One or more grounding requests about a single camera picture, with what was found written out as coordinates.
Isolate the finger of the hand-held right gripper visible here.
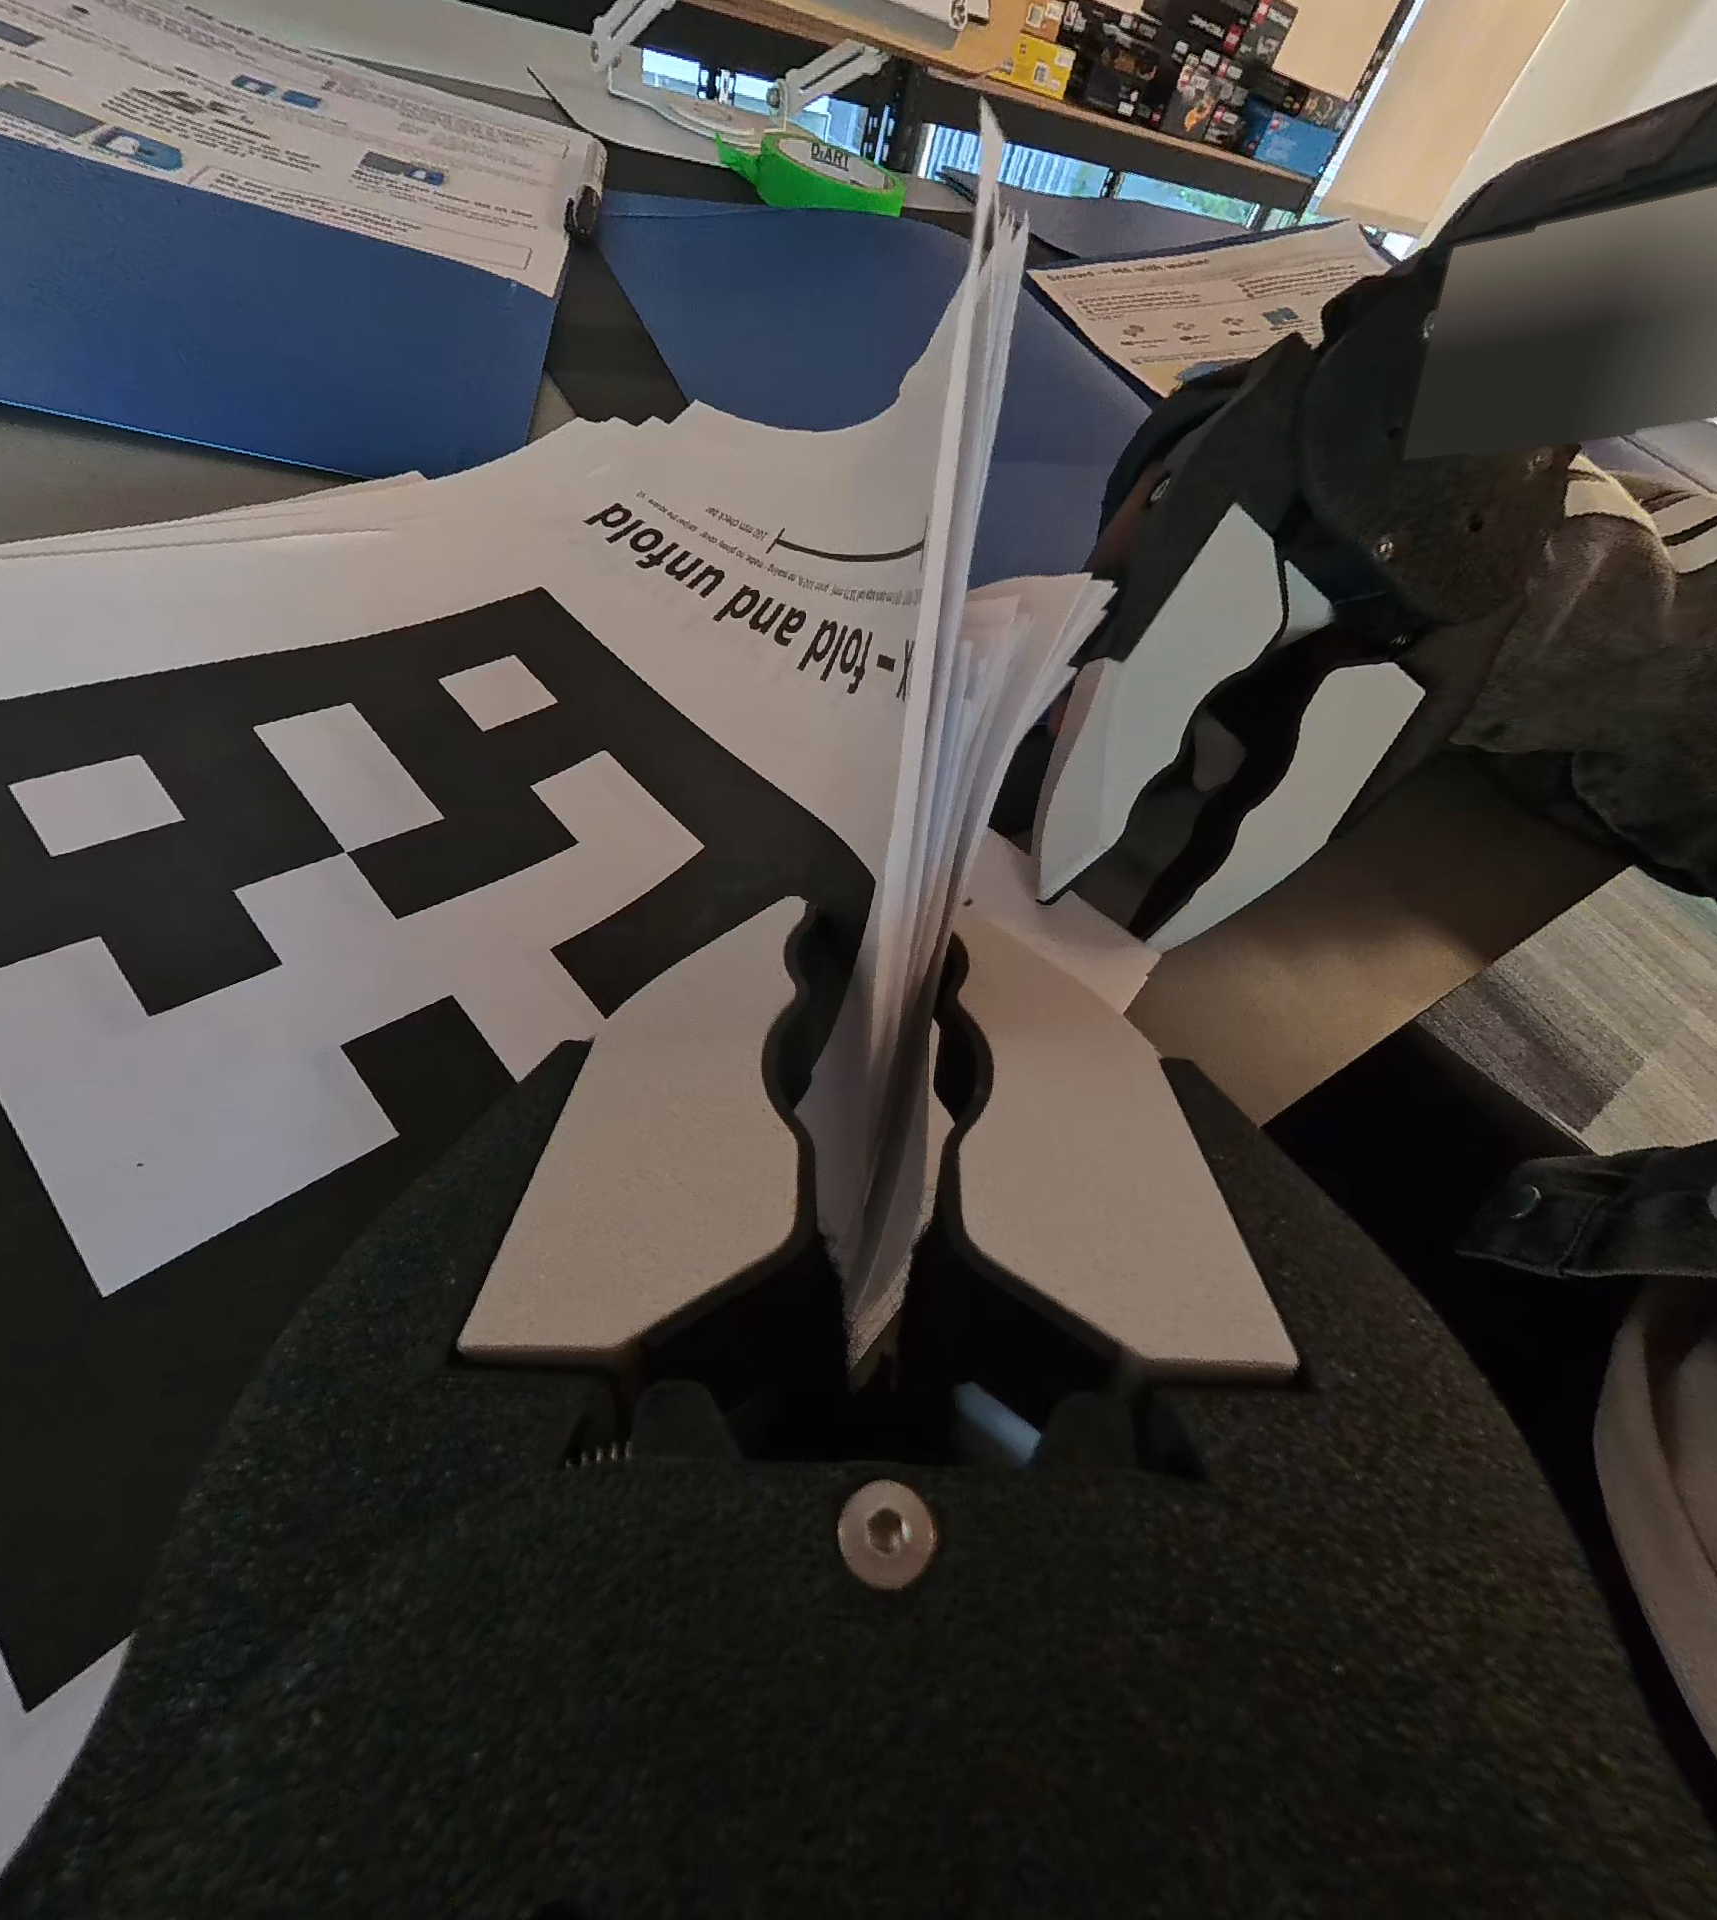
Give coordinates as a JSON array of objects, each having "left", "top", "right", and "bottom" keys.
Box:
[
  {"left": 1032, "top": 502, "right": 1304, "bottom": 912},
  {"left": 1125, "top": 565, "right": 1431, "bottom": 955}
]

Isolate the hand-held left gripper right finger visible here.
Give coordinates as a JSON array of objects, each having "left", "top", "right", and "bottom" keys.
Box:
[{"left": 924, "top": 923, "right": 1299, "bottom": 1383}]

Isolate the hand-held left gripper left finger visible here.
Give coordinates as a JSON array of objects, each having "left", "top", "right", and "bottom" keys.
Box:
[{"left": 457, "top": 895, "right": 867, "bottom": 1371}]

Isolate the stack of printed white papers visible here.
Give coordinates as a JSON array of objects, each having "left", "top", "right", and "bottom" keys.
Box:
[{"left": 0, "top": 97, "right": 1160, "bottom": 1920}]

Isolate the person's right forearm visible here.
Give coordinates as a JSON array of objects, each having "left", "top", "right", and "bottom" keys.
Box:
[{"left": 1428, "top": 450, "right": 1717, "bottom": 932}]

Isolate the grey desk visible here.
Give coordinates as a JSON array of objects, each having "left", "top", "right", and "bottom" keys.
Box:
[{"left": 0, "top": 90, "right": 1641, "bottom": 1129}]

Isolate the printed instruction sheet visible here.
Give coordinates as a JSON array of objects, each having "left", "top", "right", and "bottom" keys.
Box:
[
  {"left": 0, "top": 0, "right": 604, "bottom": 295},
  {"left": 1026, "top": 224, "right": 1400, "bottom": 396}
]

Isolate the dark blue paper folder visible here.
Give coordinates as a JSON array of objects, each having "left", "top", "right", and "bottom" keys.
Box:
[{"left": 949, "top": 173, "right": 1377, "bottom": 250}]

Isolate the beige window blind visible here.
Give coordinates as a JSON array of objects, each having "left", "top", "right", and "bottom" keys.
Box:
[{"left": 1315, "top": 0, "right": 1573, "bottom": 229}]

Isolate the person's dark denim jacket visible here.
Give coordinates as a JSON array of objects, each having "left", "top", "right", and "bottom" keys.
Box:
[{"left": 1458, "top": 1110, "right": 1717, "bottom": 1279}]

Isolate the row of colourful boxes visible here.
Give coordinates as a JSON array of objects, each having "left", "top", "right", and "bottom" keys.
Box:
[{"left": 1001, "top": 0, "right": 1377, "bottom": 168}]

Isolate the green tape roll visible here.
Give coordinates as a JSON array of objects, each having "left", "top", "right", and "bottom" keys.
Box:
[{"left": 714, "top": 127, "right": 908, "bottom": 221}]

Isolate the wooden shelf rack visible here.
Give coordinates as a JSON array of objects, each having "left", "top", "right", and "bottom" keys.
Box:
[{"left": 641, "top": 0, "right": 1325, "bottom": 212}]

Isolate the person's white garment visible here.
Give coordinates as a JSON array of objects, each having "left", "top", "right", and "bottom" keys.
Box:
[{"left": 1594, "top": 1274, "right": 1717, "bottom": 1759}]

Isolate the grey card sheet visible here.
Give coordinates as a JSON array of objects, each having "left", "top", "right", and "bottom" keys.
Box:
[{"left": 529, "top": 57, "right": 741, "bottom": 145}]

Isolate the white articulated stand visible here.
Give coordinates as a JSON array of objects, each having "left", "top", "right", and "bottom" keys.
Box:
[{"left": 589, "top": 0, "right": 986, "bottom": 138}]

